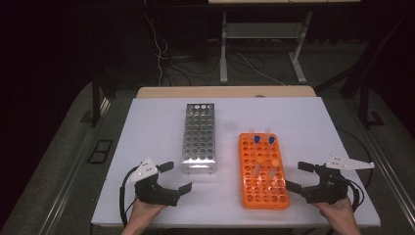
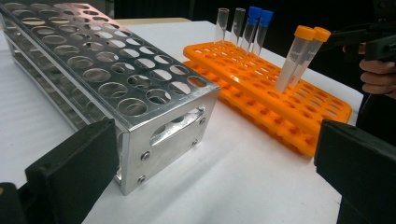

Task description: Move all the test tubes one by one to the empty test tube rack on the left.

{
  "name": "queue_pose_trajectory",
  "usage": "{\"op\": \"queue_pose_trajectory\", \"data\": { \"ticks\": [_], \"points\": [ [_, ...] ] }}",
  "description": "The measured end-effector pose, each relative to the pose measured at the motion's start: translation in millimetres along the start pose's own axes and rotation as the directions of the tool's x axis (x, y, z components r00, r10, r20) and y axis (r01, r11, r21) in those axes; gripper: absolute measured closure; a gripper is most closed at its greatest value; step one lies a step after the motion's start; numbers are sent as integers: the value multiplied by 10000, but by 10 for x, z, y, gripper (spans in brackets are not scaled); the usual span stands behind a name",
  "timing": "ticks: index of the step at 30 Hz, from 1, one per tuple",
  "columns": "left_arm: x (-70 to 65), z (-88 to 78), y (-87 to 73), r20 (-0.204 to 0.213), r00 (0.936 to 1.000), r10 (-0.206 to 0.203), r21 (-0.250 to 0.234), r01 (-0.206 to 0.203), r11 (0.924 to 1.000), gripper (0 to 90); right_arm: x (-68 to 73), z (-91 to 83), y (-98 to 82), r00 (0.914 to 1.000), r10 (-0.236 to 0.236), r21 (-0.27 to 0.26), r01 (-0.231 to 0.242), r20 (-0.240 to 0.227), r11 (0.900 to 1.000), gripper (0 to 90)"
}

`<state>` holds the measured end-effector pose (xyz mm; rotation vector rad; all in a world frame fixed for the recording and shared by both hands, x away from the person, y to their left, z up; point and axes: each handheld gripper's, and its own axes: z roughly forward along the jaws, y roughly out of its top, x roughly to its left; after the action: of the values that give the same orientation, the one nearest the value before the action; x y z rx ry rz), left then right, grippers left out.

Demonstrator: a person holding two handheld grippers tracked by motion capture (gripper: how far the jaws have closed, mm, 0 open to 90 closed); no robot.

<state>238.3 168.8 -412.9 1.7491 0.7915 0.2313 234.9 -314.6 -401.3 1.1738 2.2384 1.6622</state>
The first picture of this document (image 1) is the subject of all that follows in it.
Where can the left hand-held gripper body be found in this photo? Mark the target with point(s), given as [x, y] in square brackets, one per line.
[153, 192]

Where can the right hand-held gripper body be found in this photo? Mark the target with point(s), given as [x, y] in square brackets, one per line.
[329, 189]

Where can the orange plastic tube rack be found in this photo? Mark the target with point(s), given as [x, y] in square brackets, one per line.
[261, 192]

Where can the blue-capped test tube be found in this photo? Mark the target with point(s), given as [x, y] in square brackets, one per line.
[257, 139]
[271, 140]

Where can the silver metal tube rack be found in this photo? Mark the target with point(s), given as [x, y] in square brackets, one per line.
[199, 137]

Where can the person's left hand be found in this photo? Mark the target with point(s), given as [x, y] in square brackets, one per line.
[143, 213]

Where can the person's right hand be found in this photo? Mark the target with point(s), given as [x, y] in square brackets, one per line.
[337, 213]

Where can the white table sheet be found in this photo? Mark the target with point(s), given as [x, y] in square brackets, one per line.
[156, 124]

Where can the black stand with base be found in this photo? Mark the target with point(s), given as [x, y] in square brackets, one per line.
[364, 104]
[95, 98]

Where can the black tripod stand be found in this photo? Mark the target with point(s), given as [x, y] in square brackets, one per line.
[350, 86]

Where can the white desk with grey legs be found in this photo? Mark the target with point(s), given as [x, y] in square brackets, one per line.
[261, 31]

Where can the aluminium floor rail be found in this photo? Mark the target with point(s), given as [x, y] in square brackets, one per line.
[391, 174]
[75, 166]

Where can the black floor socket frame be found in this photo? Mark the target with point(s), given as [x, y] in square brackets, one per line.
[100, 151]

